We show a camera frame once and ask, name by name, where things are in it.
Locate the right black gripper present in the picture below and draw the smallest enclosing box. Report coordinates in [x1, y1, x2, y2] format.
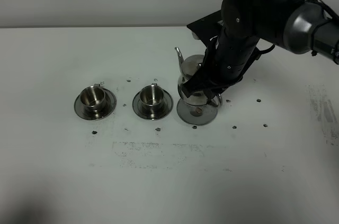
[181, 0, 291, 104]

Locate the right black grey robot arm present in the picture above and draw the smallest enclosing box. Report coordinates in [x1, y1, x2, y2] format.
[178, 0, 338, 100]

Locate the stainless steel teapot saucer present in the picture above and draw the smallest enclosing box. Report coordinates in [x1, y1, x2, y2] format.
[176, 99, 218, 126]

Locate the middle stainless steel teacup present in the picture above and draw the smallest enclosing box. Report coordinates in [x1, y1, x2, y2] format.
[139, 83, 165, 110]

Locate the stainless steel teacup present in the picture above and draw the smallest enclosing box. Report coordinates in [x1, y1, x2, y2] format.
[79, 84, 106, 111]
[139, 83, 165, 110]

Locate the middle stainless steel saucer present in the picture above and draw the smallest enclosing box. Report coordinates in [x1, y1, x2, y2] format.
[132, 90, 173, 120]

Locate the left stainless steel saucer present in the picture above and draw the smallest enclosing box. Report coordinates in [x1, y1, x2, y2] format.
[74, 88, 117, 121]

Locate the left stainless steel teacup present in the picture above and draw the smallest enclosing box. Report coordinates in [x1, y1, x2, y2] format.
[79, 84, 106, 111]

